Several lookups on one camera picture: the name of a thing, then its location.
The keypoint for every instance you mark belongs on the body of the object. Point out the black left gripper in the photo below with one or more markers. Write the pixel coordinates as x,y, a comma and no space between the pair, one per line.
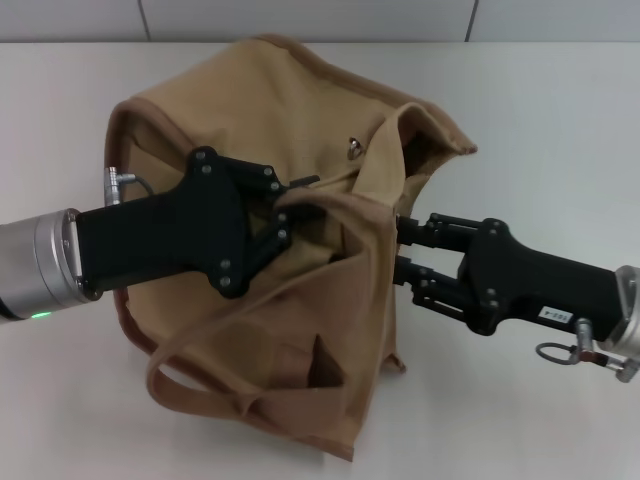
160,240

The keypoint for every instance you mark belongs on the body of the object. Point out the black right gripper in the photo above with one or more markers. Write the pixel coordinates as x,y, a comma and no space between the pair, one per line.
530,280

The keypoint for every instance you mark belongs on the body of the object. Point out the khaki canvas food bag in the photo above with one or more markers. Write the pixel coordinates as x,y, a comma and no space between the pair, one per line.
280,110

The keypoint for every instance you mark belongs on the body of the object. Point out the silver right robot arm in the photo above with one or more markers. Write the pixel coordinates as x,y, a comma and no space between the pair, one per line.
627,320

